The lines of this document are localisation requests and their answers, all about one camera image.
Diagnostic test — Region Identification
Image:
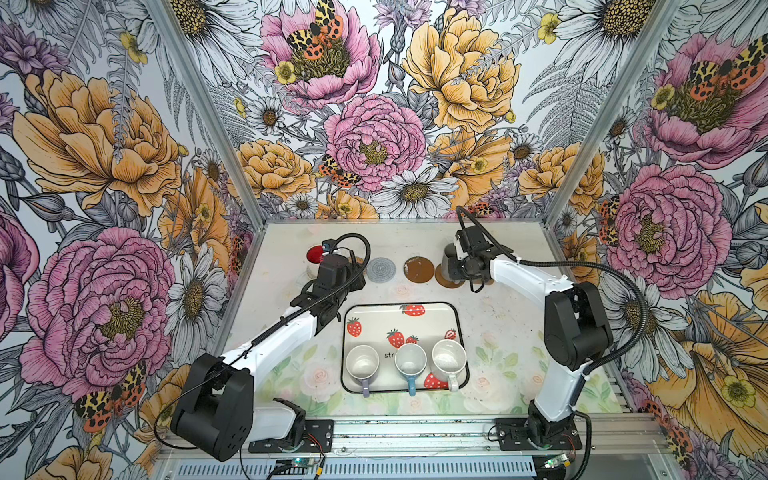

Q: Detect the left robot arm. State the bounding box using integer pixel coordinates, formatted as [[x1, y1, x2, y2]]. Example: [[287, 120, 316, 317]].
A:
[[170, 253, 370, 461]]

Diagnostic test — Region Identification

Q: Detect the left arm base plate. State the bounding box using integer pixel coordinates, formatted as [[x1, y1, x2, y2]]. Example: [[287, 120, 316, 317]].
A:
[[247, 419, 335, 454]]

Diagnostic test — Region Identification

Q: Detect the red interior mug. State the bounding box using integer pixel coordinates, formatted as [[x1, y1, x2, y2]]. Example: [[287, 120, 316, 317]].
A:
[[305, 245, 326, 280]]

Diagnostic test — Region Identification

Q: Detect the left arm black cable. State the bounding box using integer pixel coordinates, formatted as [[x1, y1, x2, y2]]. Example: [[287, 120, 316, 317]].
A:
[[152, 232, 373, 451]]

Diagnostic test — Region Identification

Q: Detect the grey braided coaster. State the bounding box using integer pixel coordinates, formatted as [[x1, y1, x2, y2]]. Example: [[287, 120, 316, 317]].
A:
[[366, 257, 396, 284]]

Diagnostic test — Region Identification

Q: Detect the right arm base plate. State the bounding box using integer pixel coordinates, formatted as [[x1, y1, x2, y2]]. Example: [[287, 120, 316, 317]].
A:
[[494, 417, 583, 451]]

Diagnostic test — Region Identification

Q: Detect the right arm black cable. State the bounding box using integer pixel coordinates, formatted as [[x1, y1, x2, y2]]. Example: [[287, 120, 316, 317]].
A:
[[455, 205, 650, 480]]

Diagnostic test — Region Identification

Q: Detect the green circuit board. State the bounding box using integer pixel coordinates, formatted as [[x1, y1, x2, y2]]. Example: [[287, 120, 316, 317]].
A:
[[271, 457, 322, 475]]

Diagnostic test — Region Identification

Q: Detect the white mug purple handle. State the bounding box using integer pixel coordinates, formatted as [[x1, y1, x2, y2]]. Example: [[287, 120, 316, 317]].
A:
[[345, 345, 380, 398]]

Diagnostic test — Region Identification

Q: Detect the grey mug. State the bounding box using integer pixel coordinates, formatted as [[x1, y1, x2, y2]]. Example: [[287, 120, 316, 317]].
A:
[[440, 243, 464, 284]]

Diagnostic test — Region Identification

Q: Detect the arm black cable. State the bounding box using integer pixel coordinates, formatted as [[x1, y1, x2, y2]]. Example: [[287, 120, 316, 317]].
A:
[[455, 205, 650, 480], [152, 232, 373, 451]]

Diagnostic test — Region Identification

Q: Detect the plain round wooden coaster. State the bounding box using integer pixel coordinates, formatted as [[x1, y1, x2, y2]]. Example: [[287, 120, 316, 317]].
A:
[[434, 267, 465, 289]]

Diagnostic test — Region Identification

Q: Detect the strawberry print serving tray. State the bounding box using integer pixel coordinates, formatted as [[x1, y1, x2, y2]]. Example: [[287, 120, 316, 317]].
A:
[[341, 302, 470, 397]]

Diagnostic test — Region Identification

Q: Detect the aluminium front rail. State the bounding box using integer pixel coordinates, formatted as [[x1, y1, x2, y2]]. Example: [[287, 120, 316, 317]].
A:
[[158, 413, 673, 460]]

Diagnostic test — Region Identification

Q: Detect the white mug blue handle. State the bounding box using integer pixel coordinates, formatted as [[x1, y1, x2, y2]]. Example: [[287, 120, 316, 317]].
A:
[[394, 343, 428, 397]]

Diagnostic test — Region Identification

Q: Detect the scratched dark wooden coaster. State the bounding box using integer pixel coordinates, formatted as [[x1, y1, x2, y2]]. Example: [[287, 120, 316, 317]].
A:
[[403, 256, 435, 284]]

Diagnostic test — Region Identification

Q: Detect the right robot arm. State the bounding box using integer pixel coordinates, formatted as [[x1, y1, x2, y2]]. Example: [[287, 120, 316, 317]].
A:
[[442, 226, 613, 448]]

